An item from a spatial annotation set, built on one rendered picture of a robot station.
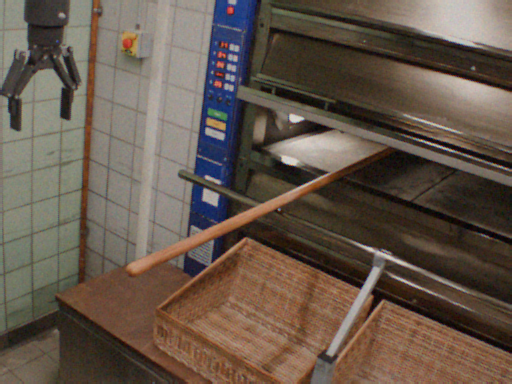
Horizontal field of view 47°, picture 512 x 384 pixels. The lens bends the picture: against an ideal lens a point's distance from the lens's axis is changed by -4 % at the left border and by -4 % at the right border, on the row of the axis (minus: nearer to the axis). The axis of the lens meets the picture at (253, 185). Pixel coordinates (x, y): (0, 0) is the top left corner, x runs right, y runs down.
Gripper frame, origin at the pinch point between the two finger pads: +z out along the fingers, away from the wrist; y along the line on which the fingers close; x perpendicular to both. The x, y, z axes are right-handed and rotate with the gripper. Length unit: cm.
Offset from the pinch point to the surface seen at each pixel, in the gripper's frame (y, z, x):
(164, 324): -51, 79, 1
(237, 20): -99, -15, -19
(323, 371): -38, 54, 62
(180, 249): -19.0, 26.9, 27.3
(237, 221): -42, 27, 28
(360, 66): -102, -10, 28
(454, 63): -99, -19, 58
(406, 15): -99, -29, 41
